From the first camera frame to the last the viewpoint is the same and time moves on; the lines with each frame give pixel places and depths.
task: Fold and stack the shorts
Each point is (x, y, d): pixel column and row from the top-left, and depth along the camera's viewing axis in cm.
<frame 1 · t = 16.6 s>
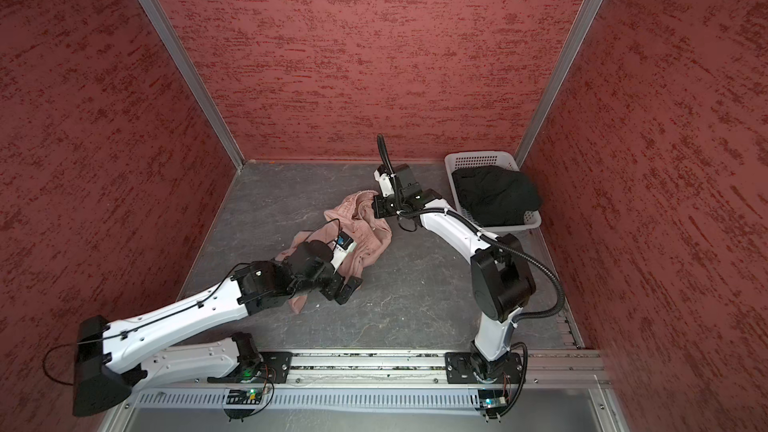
left hand: (344, 275, 75), fingers open
right hand: (371, 210, 88), fingers closed
pink shorts: (355, 216, 90), point 14 cm above the table
white plastic basket: (531, 218, 97), point 9 cm above the table
black shorts: (495, 196, 99), point 11 cm above the table

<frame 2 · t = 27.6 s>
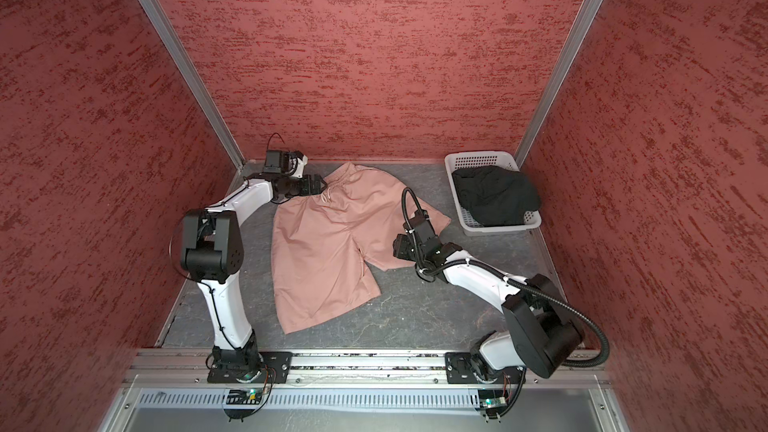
left hand: (314, 189, 101), fingers open
right hand: (397, 250, 88), fingers open
pink shorts: (323, 244, 99), on the table
the other named things where they were.

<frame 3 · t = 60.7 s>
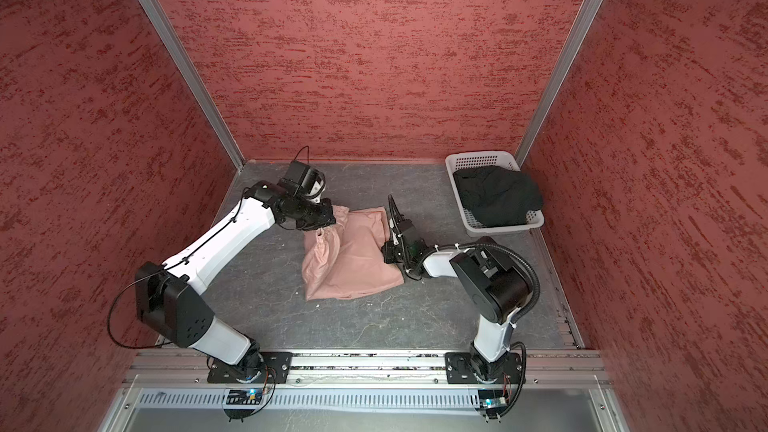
left hand: (333, 226, 81), fingers closed
right hand: (382, 254, 95), fingers closed
pink shorts: (346, 258, 94), point 2 cm above the table
the other named things where they were.

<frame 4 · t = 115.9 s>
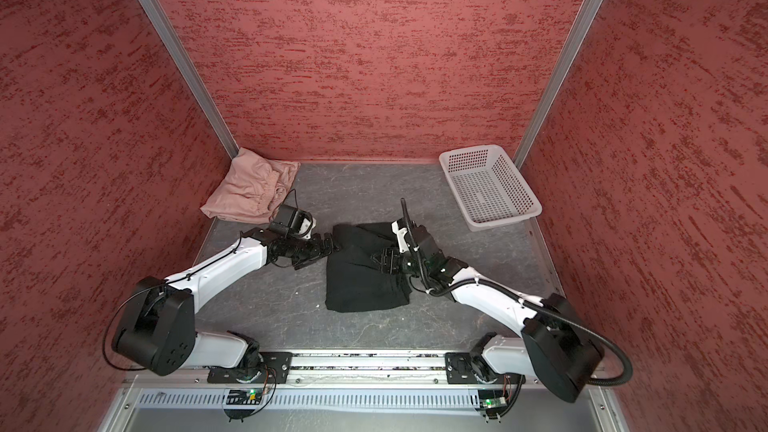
left hand: (328, 258, 86), fingers open
right hand: (377, 264, 82), fingers open
pink shorts: (251, 189, 109), point 5 cm above the table
white plastic basket: (488, 190, 115), on the table
black shorts: (355, 282, 87), point 4 cm above the table

